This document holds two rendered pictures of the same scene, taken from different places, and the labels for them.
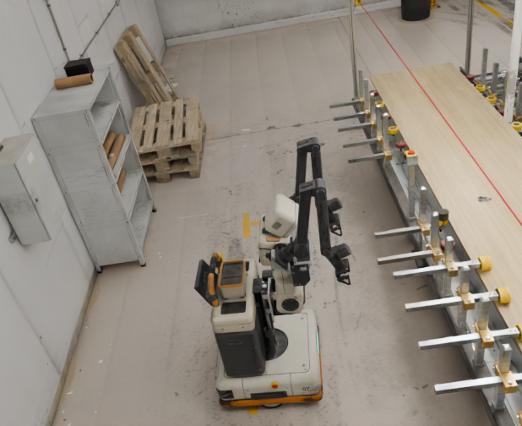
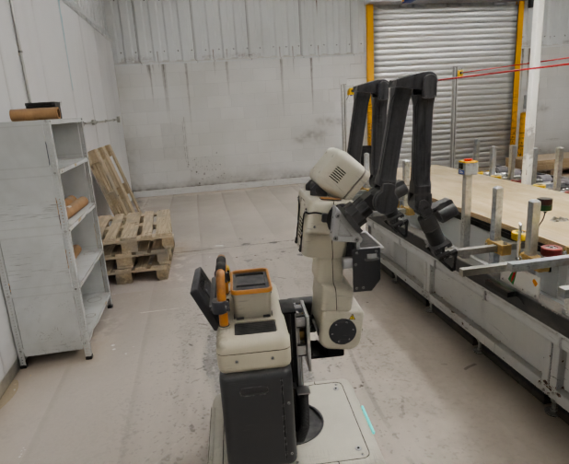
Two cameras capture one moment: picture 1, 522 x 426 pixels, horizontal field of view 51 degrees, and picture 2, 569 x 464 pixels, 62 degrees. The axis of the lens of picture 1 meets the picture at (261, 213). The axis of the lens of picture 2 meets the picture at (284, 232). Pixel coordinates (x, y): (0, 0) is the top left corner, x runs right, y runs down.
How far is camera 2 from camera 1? 1.81 m
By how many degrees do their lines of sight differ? 23
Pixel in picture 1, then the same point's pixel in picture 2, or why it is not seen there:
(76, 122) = (29, 137)
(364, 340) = (420, 428)
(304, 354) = (354, 433)
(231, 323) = (253, 349)
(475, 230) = not seen: outside the picture
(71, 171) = (9, 206)
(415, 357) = (505, 446)
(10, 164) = not seen: outside the picture
